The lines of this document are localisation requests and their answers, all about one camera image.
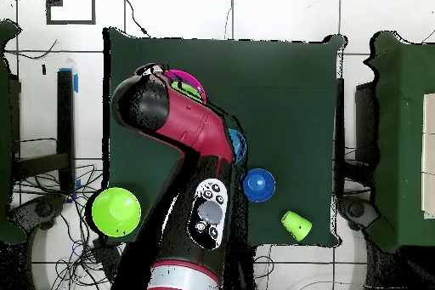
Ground black pedestal leg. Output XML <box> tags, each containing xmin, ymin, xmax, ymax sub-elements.
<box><xmin>8</xmin><ymin>194</ymin><xmax>66</xmax><ymax>290</ymax></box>
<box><xmin>337</xmin><ymin>196</ymin><xmax>380</xmax><ymax>233</ymax></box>

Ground black upright post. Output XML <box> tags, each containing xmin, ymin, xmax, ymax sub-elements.
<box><xmin>56</xmin><ymin>68</ymin><xmax>76</xmax><ymax>196</ymax></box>

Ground light blue plastic bowl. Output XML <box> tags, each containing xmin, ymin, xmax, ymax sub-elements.
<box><xmin>227</xmin><ymin>128</ymin><xmax>248</xmax><ymax>165</ymax></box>

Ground dark green table cloth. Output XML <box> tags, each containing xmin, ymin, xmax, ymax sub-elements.
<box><xmin>102</xmin><ymin>26</ymin><xmax>348</xmax><ymax>248</ymax></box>

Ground green plastic bowl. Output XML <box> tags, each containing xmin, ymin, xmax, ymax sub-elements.
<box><xmin>91</xmin><ymin>186</ymin><xmax>143</xmax><ymax>238</ymax></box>
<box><xmin>171</xmin><ymin>80</ymin><xmax>206</xmax><ymax>104</ymax></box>

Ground black floor cable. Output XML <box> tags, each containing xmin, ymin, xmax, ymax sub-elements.
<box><xmin>118</xmin><ymin>0</ymin><xmax>151</xmax><ymax>37</ymax></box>

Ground pink plastic bowl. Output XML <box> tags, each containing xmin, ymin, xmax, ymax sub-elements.
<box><xmin>164</xmin><ymin>69</ymin><xmax>207</xmax><ymax>105</ymax></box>

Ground beige boxes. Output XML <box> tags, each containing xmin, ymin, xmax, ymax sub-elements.
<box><xmin>421</xmin><ymin>92</ymin><xmax>435</xmax><ymax>219</ymax></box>

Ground black power adapter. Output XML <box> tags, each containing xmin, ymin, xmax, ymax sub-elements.
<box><xmin>92</xmin><ymin>238</ymin><xmax>125</xmax><ymax>284</ymax></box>

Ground green cloth side table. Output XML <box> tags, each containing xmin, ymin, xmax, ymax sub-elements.
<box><xmin>363</xmin><ymin>30</ymin><xmax>435</xmax><ymax>253</ymax></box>
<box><xmin>0</xmin><ymin>19</ymin><xmax>26</xmax><ymax>245</ymax></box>

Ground dark blue plastic bowl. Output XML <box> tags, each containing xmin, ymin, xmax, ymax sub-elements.
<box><xmin>242</xmin><ymin>168</ymin><xmax>277</xmax><ymax>203</ymax></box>

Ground green plastic cup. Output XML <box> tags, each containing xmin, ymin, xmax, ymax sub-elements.
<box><xmin>280</xmin><ymin>210</ymin><xmax>313</xmax><ymax>242</ymax></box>

